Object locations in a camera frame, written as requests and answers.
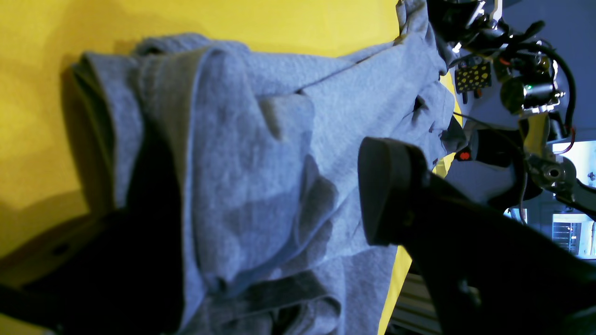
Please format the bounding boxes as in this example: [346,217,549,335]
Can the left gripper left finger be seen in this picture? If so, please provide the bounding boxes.
[1,139,184,335]

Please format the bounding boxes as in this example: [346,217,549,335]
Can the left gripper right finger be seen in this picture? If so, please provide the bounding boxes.
[358,137,596,335]

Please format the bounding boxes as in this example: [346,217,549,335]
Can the grey t-shirt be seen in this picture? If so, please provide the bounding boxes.
[72,0,456,335]

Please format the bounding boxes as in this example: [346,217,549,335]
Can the yellow table cloth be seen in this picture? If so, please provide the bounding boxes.
[0,0,461,335]

